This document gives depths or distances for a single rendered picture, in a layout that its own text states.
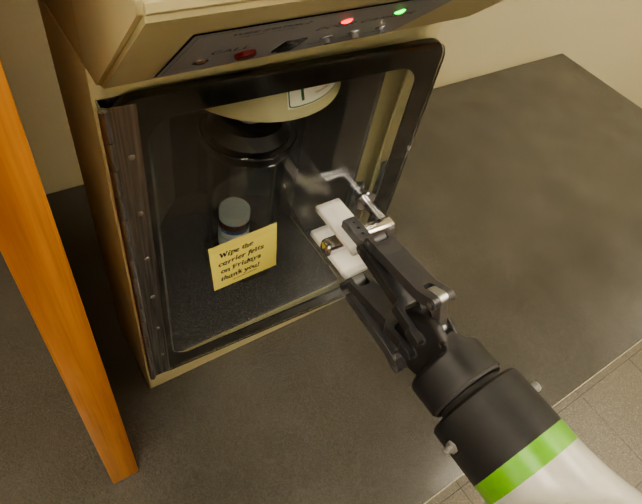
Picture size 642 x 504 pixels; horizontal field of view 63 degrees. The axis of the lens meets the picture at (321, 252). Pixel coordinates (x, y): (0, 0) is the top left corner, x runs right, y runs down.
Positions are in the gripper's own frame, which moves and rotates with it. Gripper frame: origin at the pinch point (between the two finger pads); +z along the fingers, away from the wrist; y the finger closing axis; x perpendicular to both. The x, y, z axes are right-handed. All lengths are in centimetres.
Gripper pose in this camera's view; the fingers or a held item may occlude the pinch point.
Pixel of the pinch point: (341, 237)
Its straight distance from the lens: 56.0
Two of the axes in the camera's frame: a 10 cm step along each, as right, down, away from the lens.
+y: 1.5, -6.2, -7.7
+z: -5.5, -7.0, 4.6
